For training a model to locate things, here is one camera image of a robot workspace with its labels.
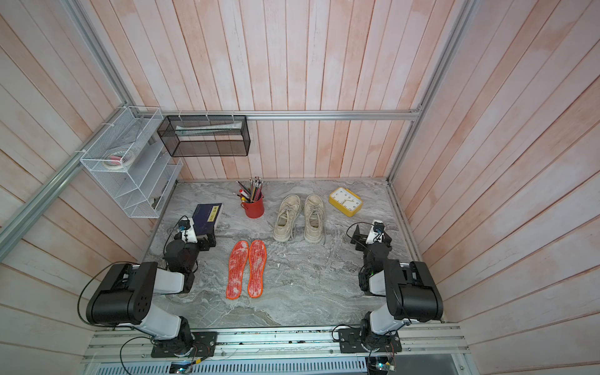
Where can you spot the beige sneaker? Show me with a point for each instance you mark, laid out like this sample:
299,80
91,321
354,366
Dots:
314,212
286,216

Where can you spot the red pen cup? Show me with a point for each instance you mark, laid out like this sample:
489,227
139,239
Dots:
254,210

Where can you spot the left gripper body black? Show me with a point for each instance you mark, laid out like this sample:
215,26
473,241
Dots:
201,244

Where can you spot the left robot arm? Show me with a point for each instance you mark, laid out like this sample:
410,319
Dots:
124,298

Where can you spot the yellow alarm clock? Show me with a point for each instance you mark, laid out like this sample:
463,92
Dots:
345,201

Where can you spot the white wire wall shelf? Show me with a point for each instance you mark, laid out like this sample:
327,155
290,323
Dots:
142,189

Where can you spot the dark blue book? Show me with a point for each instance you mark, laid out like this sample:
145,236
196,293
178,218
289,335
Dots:
205,218

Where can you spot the red insole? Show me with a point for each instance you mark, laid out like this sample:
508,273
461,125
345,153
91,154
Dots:
257,258
236,268

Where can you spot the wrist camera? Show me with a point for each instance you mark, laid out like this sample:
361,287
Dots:
376,234
187,230

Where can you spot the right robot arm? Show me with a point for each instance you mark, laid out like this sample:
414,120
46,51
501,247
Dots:
408,288

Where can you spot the black mesh wall basket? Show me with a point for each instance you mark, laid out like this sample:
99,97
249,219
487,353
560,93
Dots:
205,135

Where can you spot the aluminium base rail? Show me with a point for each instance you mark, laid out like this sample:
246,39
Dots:
280,343

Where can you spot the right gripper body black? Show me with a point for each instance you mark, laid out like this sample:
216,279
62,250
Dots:
362,244

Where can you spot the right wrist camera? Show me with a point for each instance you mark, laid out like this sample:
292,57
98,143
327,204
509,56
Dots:
376,234

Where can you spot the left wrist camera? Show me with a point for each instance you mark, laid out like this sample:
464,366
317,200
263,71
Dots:
187,230

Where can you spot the tape roll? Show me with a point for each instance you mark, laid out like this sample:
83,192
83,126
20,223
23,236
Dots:
118,159

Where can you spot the pens and pencils bunch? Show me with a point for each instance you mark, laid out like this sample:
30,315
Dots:
252,191

